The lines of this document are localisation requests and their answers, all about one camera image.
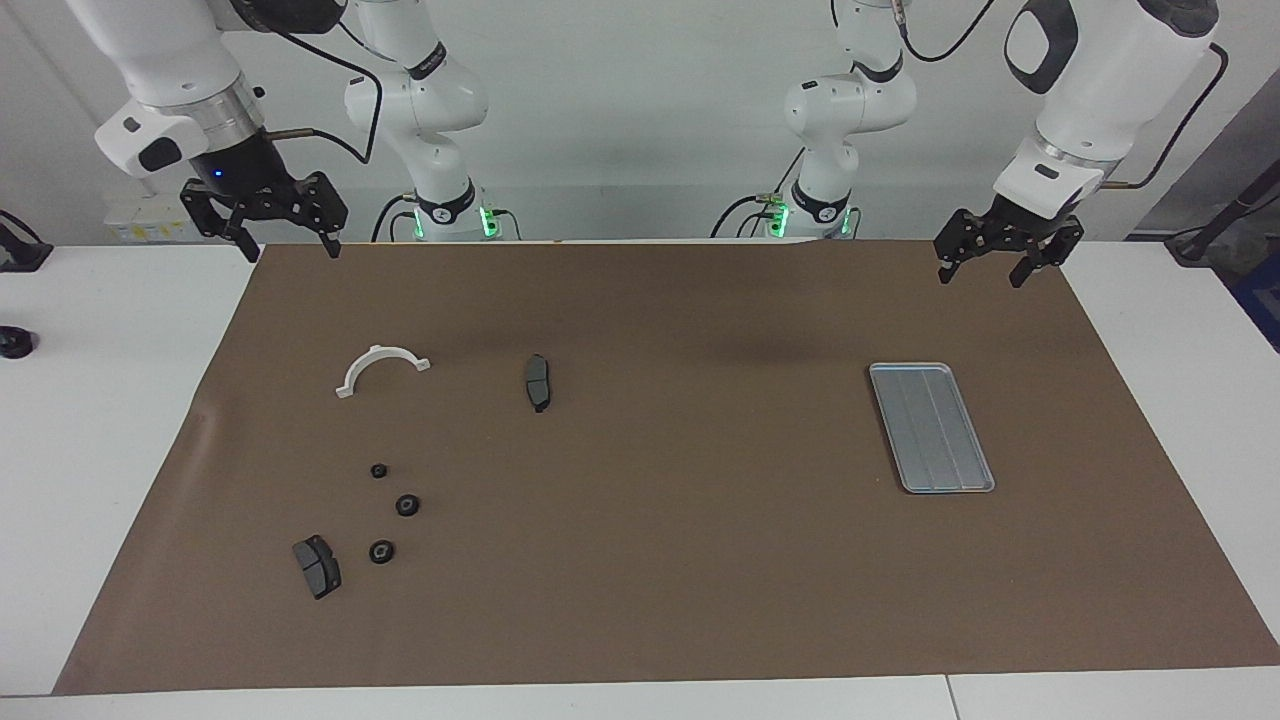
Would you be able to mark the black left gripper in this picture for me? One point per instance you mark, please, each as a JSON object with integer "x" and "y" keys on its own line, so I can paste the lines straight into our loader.
{"x": 1010, "y": 228}

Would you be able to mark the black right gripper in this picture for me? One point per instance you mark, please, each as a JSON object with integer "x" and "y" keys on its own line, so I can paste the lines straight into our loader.
{"x": 245, "y": 175}

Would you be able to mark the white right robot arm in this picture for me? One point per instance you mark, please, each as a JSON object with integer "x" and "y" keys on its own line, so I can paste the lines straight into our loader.
{"x": 170, "y": 50}

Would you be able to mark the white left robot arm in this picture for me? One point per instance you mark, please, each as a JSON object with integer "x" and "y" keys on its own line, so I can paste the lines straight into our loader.
{"x": 1100, "y": 90}

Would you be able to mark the silver metal tray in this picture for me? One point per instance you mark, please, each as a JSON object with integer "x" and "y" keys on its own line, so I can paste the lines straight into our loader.
{"x": 935, "y": 430}

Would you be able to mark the black stand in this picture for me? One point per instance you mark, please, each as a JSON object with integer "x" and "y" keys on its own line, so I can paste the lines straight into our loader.
{"x": 1195, "y": 245}

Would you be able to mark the black table clamp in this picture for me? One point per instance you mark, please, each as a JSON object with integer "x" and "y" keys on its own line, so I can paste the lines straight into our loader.
{"x": 20, "y": 255}

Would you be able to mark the blue box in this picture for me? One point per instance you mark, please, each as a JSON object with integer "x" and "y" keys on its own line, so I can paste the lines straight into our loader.
{"x": 1262, "y": 300}

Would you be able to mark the slim dark brake pad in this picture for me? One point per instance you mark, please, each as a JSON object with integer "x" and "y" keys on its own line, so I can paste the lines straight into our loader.
{"x": 538, "y": 382}

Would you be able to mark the black round knob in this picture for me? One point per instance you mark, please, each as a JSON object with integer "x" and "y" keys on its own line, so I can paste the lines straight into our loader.
{"x": 12, "y": 342}

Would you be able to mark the wide grey brake pad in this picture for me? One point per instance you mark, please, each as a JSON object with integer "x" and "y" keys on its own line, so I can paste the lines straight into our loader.
{"x": 318, "y": 568}

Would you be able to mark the brown table mat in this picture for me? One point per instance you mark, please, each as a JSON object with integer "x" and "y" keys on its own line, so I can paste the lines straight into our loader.
{"x": 650, "y": 560}

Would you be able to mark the white semicircular plastic bracket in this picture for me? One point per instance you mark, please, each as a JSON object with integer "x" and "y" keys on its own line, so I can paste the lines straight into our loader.
{"x": 385, "y": 351}

